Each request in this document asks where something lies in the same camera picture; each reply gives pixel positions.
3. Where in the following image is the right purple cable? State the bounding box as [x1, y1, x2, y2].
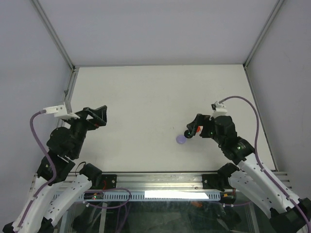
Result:
[220, 96, 311, 225]

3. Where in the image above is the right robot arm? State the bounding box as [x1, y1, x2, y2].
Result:
[184, 114, 311, 233]

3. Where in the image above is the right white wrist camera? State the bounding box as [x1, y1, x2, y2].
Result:
[211, 101, 227, 118]

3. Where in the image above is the black earbud charging case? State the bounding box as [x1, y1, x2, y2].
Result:
[184, 130, 193, 139]

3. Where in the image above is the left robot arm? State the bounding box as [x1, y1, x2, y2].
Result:
[2, 102, 107, 233]

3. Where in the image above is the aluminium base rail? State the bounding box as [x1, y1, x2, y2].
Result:
[31, 171, 291, 195]

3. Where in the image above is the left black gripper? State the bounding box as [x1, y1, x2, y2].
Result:
[65, 105, 107, 156]

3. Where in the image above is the purple earbud charging case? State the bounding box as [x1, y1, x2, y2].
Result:
[176, 134, 187, 144]

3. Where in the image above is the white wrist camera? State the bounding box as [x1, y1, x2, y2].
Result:
[211, 101, 227, 118]
[43, 100, 80, 120]

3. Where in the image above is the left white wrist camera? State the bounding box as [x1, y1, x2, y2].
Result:
[43, 100, 80, 120]

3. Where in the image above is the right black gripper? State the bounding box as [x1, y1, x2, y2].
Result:
[187, 114, 225, 147]

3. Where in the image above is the slotted cable duct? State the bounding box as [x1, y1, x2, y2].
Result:
[53, 191, 222, 201]

